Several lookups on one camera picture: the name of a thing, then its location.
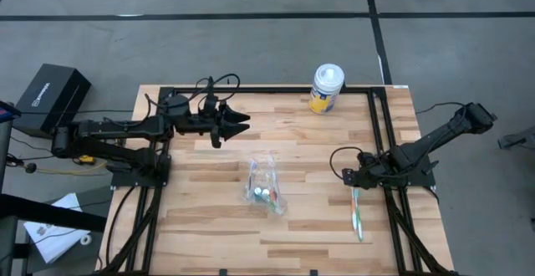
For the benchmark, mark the white paper sheets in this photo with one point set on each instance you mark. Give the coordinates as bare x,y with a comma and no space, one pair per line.
54,242

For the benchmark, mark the clear acrylic organizer box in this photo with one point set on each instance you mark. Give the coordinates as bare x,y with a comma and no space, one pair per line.
267,171

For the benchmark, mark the black crossbar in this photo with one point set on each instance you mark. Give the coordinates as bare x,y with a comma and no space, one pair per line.
42,213

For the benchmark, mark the orange toothbrush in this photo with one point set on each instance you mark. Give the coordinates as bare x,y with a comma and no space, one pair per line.
354,209
272,195

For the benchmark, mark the black aluminium table frame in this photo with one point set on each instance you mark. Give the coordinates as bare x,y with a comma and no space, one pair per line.
271,89

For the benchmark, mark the black round plug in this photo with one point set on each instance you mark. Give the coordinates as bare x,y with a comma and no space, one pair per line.
30,167

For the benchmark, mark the black cardboard box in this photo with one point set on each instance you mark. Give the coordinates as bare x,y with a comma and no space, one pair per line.
50,98

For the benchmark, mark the black stand foot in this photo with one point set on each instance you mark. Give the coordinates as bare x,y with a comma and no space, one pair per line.
518,139

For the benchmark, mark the white label sticker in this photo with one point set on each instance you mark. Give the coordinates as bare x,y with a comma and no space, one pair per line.
400,86

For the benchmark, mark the white tape roll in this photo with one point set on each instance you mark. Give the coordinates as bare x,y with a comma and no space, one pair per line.
83,239

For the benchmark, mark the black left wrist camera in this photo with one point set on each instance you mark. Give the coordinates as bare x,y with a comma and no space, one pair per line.
210,102

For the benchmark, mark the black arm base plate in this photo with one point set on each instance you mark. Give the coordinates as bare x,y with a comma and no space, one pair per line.
125,180
418,180

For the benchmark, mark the teal toothpaste tube white cap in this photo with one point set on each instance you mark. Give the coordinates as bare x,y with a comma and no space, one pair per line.
266,192
258,191

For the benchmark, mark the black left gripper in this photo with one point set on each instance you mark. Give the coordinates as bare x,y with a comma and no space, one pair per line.
196,123

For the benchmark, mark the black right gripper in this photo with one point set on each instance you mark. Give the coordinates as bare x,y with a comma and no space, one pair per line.
361,173

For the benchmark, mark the grey metal cart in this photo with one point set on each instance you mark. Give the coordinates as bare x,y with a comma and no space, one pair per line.
5,154

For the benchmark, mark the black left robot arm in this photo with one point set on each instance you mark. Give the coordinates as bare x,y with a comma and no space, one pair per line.
117,127

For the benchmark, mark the yellow disinfectant wipes canister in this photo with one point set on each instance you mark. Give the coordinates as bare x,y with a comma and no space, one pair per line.
326,88

